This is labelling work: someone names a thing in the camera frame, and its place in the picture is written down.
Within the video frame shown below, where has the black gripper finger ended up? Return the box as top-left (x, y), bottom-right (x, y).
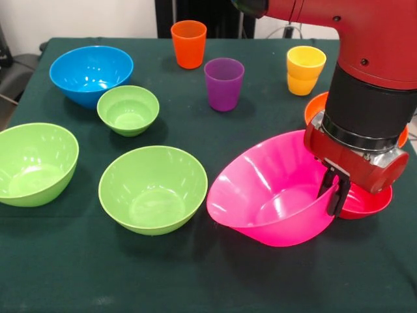
top-left (326, 177), bottom-right (352, 218)
top-left (316, 166), bottom-right (339, 200)

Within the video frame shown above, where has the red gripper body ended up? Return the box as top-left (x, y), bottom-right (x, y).
top-left (303, 112), bottom-right (410, 196)

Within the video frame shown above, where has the pink plastic bowl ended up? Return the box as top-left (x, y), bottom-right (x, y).
top-left (206, 129), bottom-right (339, 248)

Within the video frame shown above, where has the small red plastic bowl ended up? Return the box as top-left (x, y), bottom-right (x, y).
top-left (338, 184), bottom-right (394, 220)

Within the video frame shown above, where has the orange plastic bowl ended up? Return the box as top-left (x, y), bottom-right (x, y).
top-left (304, 91), bottom-right (410, 149)

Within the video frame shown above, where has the yellow plastic cup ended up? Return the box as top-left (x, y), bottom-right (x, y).
top-left (286, 45), bottom-right (327, 81)
top-left (287, 73), bottom-right (319, 97)

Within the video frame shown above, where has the purple plastic cup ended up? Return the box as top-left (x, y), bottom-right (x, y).
top-left (203, 57), bottom-right (246, 112)

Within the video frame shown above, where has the dark green tablecloth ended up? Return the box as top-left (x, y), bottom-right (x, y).
top-left (0, 37), bottom-right (417, 313)

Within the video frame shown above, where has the large green plastic bowl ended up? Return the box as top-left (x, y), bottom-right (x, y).
top-left (0, 122), bottom-right (80, 208)
top-left (98, 145), bottom-right (209, 236)

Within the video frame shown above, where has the orange plastic cup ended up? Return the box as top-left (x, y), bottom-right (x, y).
top-left (170, 20), bottom-right (208, 70)

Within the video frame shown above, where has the small green plastic bowl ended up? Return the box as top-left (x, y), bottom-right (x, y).
top-left (96, 85), bottom-right (160, 138)

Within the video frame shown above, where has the blue plastic bowl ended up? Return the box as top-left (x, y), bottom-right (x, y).
top-left (49, 45), bottom-right (134, 110)

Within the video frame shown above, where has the black office chair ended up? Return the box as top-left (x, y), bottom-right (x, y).
top-left (0, 24), bottom-right (50, 105)

